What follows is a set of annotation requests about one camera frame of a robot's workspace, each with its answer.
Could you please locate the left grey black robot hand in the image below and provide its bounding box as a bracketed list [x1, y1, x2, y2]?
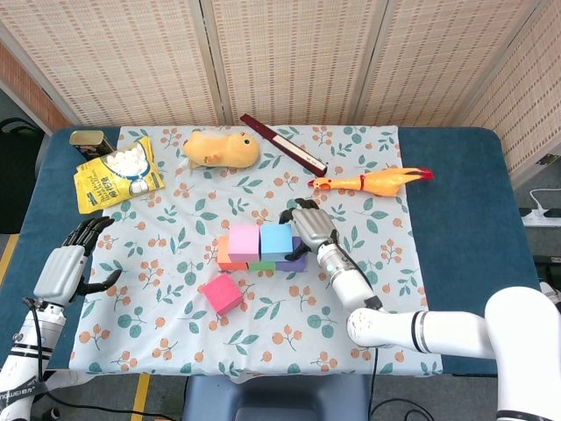
[32, 216, 123, 308]

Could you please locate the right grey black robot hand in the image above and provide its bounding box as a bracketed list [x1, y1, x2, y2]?
[279, 197, 339, 263]

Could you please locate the purple foam cube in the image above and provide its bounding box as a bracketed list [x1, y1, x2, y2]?
[274, 235, 308, 273]

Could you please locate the light blue foam cube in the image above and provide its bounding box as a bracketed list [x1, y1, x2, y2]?
[259, 224, 294, 263]

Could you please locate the light pink foam cube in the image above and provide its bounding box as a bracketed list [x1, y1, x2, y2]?
[227, 225, 261, 264]

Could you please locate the orange foam cube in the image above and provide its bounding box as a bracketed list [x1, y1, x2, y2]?
[217, 235, 250, 272]

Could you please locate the magenta foam cube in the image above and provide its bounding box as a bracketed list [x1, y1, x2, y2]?
[201, 273, 245, 318]

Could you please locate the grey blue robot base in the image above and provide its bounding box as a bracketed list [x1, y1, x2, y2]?
[181, 375, 372, 421]

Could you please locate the yellow rubber chicken toy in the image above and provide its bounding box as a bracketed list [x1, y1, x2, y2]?
[307, 167, 434, 198]

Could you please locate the dark red folded fan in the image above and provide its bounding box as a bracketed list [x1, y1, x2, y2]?
[239, 113, 329, 177]

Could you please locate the yellow marshmallow snack bag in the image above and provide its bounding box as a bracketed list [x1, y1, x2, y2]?
[73, 135, 167, 216]

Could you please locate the black chair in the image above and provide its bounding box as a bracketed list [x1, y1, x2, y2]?
[0, 117, 45, 236]

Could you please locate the yellow plush animal toy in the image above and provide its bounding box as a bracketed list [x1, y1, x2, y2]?
[182, 129, 260, 170]

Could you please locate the floral print tablecloth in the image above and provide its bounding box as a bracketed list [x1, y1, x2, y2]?
[68, 125, 444, 378]

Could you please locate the olive metal tin can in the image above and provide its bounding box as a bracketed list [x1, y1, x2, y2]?
[68, 130, 118, 160]

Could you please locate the blue felt table cover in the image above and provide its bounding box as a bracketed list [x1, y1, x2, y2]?
[0, 125, 557, 379]

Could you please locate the beige woven folding screen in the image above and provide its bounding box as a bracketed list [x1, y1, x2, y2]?
[0, 0, 561, 185]

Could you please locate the white power strip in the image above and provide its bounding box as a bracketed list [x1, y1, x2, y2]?
[519, 205, 561, 227]

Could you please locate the black white sneaker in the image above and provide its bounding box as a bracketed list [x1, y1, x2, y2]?
[541, 281, 561, 312]

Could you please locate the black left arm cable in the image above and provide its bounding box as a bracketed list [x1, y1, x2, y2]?
[24, 297, 185, 421]

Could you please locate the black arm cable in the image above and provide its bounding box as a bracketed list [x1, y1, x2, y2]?
[326, 232, 387, 421]
[24, 297, 185, 421]

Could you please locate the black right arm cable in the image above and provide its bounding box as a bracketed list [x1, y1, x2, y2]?
[326, 232, 387, 421]

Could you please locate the black floor cable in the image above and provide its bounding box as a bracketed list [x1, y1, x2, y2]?
[372, 397, 444, 421]

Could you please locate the white charger cable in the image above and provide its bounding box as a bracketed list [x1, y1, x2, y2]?
[529, 188, 561, 212]

